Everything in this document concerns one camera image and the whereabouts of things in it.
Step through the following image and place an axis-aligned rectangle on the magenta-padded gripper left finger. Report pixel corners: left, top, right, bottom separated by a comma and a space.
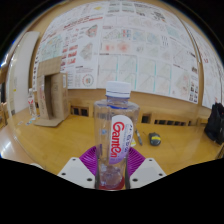
57, 145, 99, 190

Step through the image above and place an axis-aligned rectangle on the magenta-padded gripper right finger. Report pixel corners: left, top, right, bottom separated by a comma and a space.
125, 145, 168, 190

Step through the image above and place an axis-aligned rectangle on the clear plastic water bottle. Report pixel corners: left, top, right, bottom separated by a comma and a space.
93, 80, 141, 191

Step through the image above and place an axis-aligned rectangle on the black and yellow tape measure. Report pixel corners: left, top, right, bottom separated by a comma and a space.
148, 131, 162, 147

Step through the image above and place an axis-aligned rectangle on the open brown cardboard box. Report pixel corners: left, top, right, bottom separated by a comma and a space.
34, 56, 70, 128

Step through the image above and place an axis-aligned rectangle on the small clear red-labelled bottle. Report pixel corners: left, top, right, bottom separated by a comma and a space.
27, 87, 37, 117

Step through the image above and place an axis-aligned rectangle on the black backpack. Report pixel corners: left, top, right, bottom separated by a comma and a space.
203, 102, 224, 145

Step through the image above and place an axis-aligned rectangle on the printed paper poster group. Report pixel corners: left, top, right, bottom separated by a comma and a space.
33, 0, 224, 109

